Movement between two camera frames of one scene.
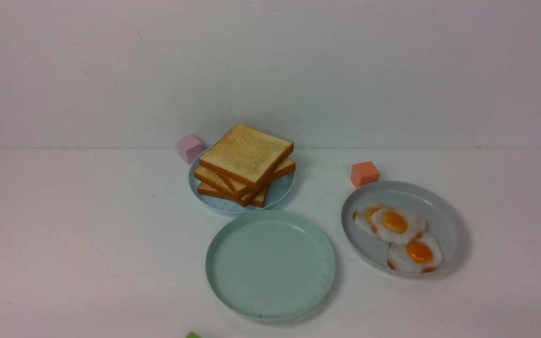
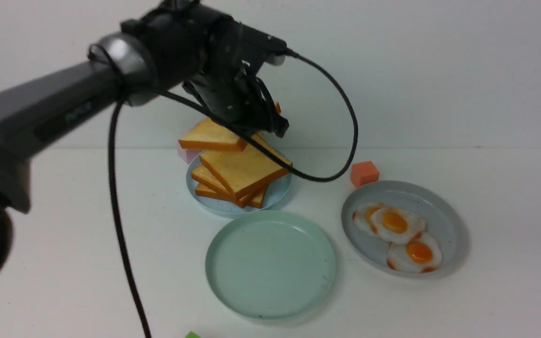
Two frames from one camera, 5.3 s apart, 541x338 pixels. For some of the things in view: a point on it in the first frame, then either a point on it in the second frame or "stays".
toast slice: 249,155 to 209,134
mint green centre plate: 270,265 stays
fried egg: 396,225 stays
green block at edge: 191,334 stays
